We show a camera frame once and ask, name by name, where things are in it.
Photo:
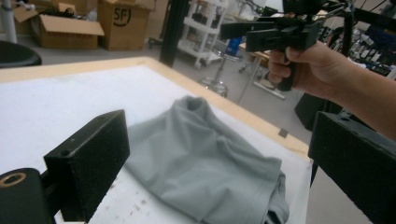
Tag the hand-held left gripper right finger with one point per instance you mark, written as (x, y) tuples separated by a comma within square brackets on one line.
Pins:
[(355, 158)]

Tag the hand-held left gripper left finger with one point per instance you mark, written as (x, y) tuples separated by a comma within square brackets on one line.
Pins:
[(90, 165)]

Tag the grey-green flower print t-shirt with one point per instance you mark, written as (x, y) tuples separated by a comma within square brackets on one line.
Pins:
[(202, 155)]

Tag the white shelf rack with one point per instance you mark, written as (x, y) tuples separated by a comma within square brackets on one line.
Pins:
[(202, 23)]

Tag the chrome stool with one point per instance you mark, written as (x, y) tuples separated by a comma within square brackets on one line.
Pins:
[(218, 84)]

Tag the black metal beam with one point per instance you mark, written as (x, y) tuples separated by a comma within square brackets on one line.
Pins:
[(174, 31)]

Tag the white foam mat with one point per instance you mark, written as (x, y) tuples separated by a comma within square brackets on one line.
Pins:
[(62, 102)]

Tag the black tape piece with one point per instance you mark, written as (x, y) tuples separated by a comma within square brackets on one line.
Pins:
[(283, 133)]

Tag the large cardboard box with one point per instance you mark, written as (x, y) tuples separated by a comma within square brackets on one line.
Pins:
[(124, 31)]

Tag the open cardboard box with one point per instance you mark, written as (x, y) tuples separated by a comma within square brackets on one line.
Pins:
[(68, 37)]

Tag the black round stool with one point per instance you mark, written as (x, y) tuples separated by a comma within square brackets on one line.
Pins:
[(15, 56)]

